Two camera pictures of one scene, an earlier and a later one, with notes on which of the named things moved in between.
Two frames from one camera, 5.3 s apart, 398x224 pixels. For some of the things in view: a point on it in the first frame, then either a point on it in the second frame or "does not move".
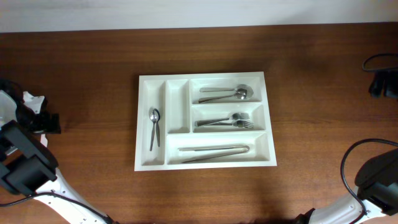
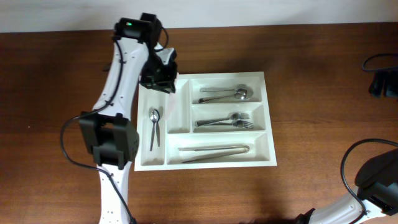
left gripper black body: [40, 124] -> [157, 75]
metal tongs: [213, 148] does not move
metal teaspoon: [154, 117] does not move
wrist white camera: [33, 102] -> [164, 53]
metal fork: [237, 116] does not move
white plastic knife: [43, 140] -> [171, 98]
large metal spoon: [240, 94] does not move
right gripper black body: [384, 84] does not move
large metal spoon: [248, 88] does not move
